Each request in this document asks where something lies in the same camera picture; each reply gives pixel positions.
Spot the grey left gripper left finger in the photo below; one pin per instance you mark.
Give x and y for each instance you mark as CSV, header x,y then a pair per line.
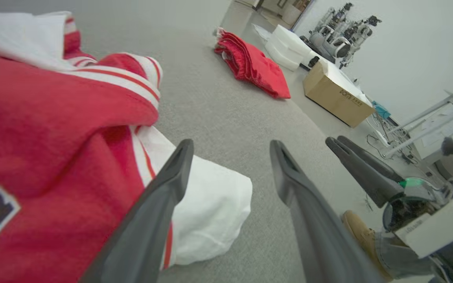
x,y
148,236

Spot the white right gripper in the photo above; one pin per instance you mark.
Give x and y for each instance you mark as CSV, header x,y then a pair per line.
x,y
446,228

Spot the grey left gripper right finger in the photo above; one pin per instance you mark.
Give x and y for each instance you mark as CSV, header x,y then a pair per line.
x,y
321,243

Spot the red garment with white trim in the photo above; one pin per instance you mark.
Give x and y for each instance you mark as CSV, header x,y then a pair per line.
x,y
254,65

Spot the tan suede shoe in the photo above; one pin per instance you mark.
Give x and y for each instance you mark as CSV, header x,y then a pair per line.
x,y
362,236

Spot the teal plastic item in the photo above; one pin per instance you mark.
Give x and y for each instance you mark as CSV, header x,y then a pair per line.
x,y
382,110

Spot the brown cardboard box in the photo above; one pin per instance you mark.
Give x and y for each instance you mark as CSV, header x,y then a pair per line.
x,y
332,98

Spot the parked grey white robots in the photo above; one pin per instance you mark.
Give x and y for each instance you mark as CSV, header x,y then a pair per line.
x,y
340,35

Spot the white foam block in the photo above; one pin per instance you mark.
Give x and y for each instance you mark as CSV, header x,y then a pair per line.
x,y
289,39
285,59

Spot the red white letter-print jacket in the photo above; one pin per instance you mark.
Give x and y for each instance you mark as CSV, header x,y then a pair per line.
x,y
34,137

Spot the white plastic sheet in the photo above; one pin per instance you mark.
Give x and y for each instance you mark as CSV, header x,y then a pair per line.
x,y
264,32

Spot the white desk frame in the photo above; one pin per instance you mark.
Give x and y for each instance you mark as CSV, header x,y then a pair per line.
x,y
435,125

